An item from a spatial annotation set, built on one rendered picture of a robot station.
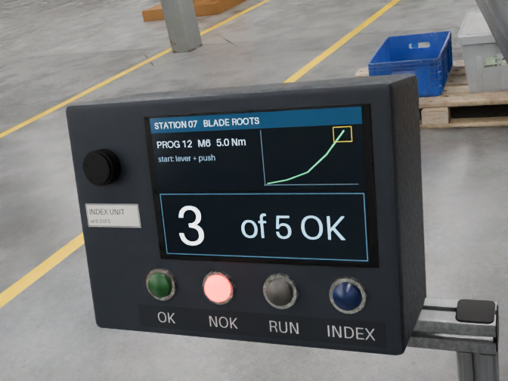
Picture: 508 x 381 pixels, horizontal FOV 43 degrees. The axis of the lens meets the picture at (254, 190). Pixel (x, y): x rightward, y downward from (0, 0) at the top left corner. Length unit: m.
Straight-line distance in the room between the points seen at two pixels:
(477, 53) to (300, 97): 3.29
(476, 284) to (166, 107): 2.02
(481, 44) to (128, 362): 2.42
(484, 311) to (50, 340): 2.21
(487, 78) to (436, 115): 0.33
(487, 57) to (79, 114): 3.30
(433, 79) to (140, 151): 3.32
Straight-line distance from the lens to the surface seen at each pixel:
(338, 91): 0.43
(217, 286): 0.49
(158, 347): 2.37
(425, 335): 0.55
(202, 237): 0.49
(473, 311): 0.54
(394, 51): 4.37
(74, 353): 2.50
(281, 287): 0.47
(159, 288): 0.51
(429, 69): 3.75
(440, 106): 3.70
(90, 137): 0.53
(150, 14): 9.23
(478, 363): 0.57
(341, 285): 0.46
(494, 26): 0.28
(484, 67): 3.74
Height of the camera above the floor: 1.38
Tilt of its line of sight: 25 degrees down
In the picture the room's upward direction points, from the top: 12 degrees counter-clockwise
